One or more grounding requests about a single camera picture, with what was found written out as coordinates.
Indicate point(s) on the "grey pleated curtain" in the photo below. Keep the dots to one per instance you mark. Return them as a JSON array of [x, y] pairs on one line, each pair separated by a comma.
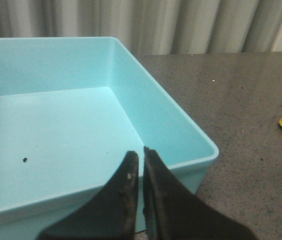
[[152, 27]]

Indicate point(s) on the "light blue plastic box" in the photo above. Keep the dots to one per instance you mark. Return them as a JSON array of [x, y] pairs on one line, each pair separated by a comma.
[[70, 109]]

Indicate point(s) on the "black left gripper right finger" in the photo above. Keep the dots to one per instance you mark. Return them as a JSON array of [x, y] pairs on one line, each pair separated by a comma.
[[172, 212]]

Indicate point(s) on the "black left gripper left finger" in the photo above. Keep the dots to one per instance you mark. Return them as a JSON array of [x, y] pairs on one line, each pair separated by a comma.
[[109, 215]]

